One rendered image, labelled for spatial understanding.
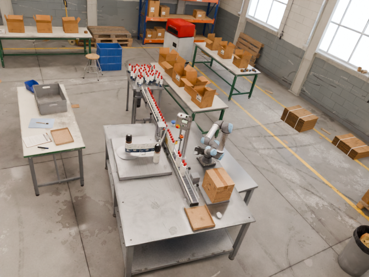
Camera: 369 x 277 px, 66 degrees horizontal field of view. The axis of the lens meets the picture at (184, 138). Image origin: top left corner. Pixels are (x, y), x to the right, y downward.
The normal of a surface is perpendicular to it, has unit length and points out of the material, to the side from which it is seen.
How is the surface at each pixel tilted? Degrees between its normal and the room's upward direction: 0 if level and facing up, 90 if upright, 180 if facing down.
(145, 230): 0
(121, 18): 90
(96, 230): 0
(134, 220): 0
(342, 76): 90
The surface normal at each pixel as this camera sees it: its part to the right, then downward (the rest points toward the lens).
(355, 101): -0.88, 0.15
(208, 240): 0.09, -0.81
